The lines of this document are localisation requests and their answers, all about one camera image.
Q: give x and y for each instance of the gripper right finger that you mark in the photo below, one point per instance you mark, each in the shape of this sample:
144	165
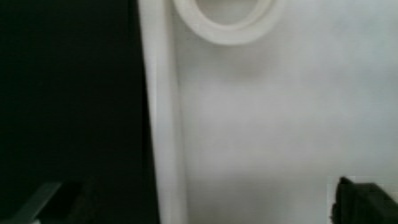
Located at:
365	206

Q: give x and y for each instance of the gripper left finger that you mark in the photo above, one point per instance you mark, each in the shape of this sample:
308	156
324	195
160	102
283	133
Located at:
55	202

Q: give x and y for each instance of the white square table top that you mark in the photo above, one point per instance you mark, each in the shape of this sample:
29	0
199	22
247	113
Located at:
274	112

